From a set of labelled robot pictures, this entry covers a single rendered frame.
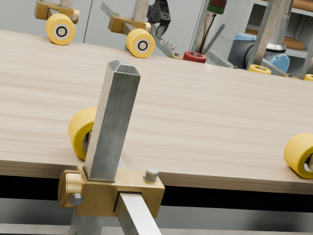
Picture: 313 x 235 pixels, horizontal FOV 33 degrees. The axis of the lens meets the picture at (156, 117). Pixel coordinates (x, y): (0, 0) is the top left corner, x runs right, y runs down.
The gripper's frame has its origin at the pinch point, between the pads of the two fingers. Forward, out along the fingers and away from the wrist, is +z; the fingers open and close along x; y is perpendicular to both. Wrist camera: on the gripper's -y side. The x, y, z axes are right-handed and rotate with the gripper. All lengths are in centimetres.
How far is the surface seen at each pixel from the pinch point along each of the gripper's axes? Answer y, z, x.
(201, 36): -35.6, -14.4, -3.4
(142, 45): -56, -13, 25
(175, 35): 231, 50, -108
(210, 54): -8.0, -1.2, -23.6
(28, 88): -95, -10, 62
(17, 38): -56, -9, 61
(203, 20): -35.4, -19.9, -2.7
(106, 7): -11.7, -13.1, 26.3
